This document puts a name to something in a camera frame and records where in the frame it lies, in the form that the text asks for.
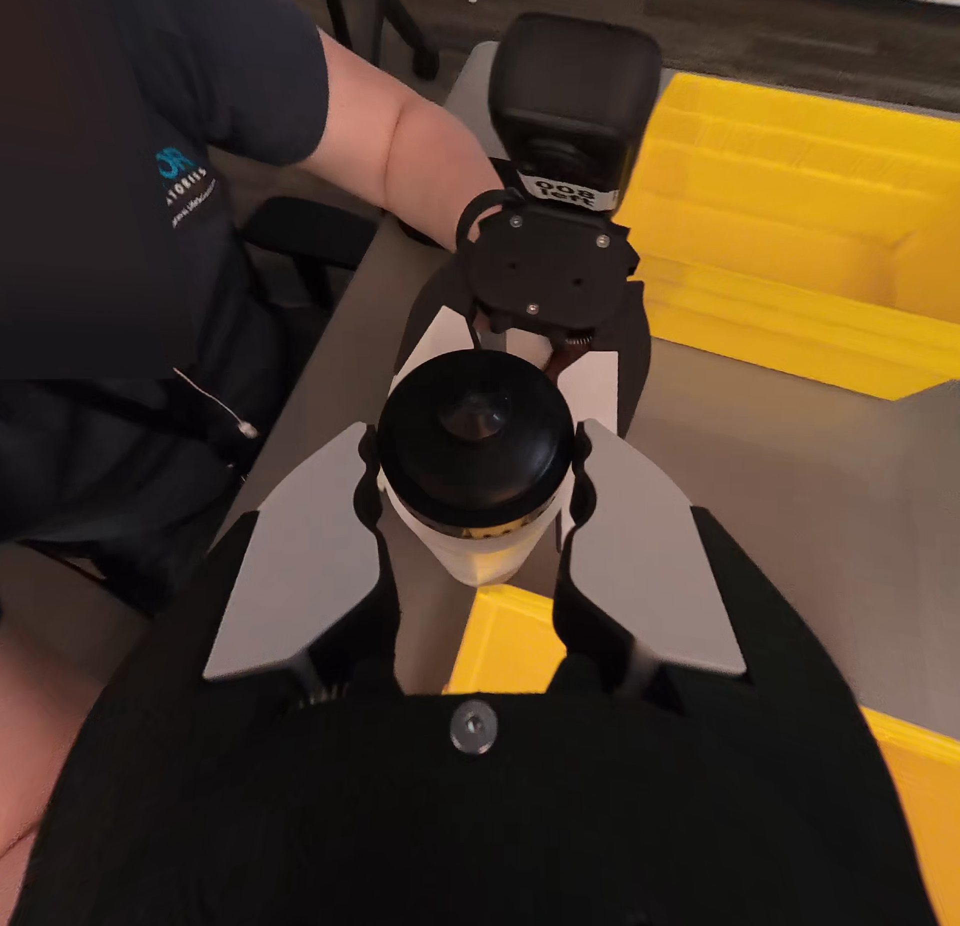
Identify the black bottle lid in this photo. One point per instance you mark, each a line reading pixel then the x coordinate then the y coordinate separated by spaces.
pixel 473 446

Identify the person's left forearm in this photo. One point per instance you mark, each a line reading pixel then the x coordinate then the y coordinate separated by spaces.
pixel 405 146

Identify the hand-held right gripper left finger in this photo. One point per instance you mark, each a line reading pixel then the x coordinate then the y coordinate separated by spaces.
pixel 300 581

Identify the white plastic bottle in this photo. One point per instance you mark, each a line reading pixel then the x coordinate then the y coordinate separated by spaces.
pixel 480 559

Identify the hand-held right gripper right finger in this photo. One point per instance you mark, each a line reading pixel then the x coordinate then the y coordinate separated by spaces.
pixel 653 566

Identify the yellow plastic bin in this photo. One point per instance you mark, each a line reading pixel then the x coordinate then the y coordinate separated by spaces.
pixel 503 641
pixel 780 266

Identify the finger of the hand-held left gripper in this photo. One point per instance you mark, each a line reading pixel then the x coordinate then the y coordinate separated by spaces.
pixel 597 386
pixel 450 338

